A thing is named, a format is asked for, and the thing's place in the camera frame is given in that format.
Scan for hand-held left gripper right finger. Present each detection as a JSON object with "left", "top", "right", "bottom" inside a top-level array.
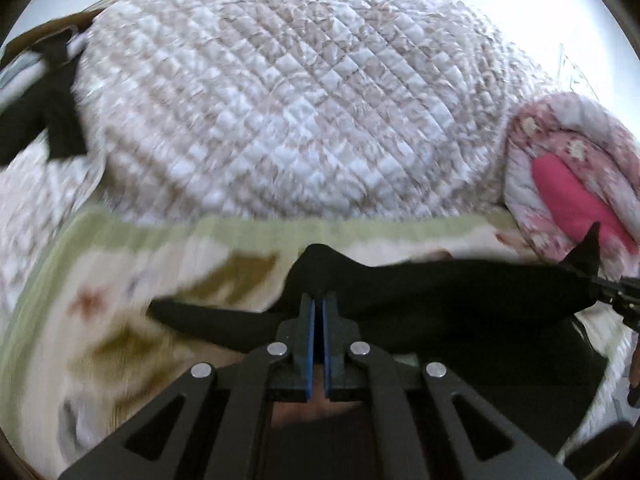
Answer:
[{"left": 322, "top": 292, "right": 577, "bottom": 480}]

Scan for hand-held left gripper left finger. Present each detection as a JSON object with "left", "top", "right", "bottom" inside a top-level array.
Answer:
[{"left": 59, "top": 294, "right": 317, "bottom": 480}]

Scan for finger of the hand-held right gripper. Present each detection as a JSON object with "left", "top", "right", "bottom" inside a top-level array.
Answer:
[
  {"left": 617, "top": 302, "right": 640, "bottom": 333},
  {"left": 592, "top": 272, "right": 640, "bottom": 307}
]

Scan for black pants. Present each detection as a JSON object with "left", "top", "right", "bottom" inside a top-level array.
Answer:
[{"left": 147, "top": 222, "right": 636, "bottom": 480}]

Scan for pink cloth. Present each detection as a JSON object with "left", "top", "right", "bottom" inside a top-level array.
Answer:
[{"left": 532, "top": 152, "right": 638, "bottom": 256}]

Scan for pink floral quilt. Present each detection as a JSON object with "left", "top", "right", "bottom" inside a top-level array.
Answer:
[{"left": 502, "top": 91, "right": 640, "bottom": 281}]

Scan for floral fleece blanket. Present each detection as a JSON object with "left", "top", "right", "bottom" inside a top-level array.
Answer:
[{"left": 0, "top": 207, "right": 640, "bottom": 476}]

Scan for quilted beige floral bedspread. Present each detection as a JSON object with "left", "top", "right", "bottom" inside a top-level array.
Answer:
[{"left": 0, "top": 0, "right": 566, "bottom": 321}]

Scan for black garment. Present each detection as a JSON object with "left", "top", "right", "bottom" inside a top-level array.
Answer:
[{"left": 0, "top": 35, "right": 91, "bottom": 166}]

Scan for pile of dark clothes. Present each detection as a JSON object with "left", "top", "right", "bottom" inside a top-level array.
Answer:
[{"left": 0, "top": 52, "right": 41, "bottom": 106}]

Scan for wooden bed frame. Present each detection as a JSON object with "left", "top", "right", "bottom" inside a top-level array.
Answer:
[{"left": 10, "top": 10, "right": 101, "bottom": 56}]

